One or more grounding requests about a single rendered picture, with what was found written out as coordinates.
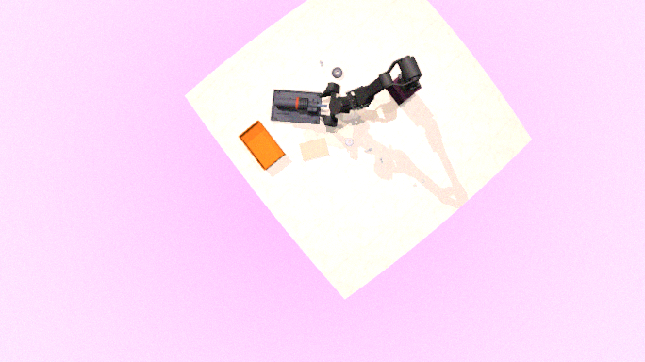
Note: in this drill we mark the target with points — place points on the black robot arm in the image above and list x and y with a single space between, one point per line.
363 95

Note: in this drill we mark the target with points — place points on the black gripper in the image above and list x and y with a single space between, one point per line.
332 90

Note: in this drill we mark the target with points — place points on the orange rectangular tray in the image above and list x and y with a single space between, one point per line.
261 145

